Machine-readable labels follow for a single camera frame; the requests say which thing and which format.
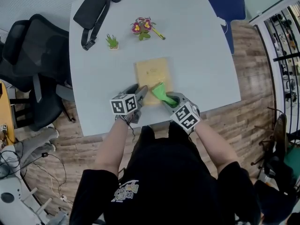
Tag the person's left forearm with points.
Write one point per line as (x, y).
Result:
(110, 149)

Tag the blue chair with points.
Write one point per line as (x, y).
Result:
(227, 6)

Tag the black power adapter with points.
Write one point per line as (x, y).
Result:
(44, 155)

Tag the person's right forearm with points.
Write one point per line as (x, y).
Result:
(215, 146)

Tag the yellow utility knife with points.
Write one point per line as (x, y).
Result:
(159, 34)

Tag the person's black t-shirt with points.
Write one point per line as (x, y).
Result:
(168, 184)

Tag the white wooden frame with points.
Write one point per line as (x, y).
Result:
(30, 194)

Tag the black mesh office chair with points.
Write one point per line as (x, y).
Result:
(51, 46)
(9, 76)

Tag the potted flowering plant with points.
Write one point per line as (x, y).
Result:
(140, 27)

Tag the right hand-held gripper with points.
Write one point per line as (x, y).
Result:
(186, 117)

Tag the tan wooden cutting board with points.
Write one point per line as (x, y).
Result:
(152, 71)

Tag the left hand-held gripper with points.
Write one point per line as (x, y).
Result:
(123, 104)

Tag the white round device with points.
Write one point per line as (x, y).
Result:
(11, 207)

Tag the person's black trousers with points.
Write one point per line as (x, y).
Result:
(147, 135)

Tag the green cloth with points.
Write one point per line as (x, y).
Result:
(159, 91)

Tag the black sling bag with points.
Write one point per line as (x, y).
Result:
(91, 8)

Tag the white floor plug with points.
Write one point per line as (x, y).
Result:
(63, 198)

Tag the black metal shelf rack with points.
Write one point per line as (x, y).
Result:
(287, 58)

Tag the teal green seat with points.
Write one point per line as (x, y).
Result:
(293, 158)

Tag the round wooden table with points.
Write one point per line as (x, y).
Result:
(5, 107)

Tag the small green potted plant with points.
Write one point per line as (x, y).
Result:
(112, 42)

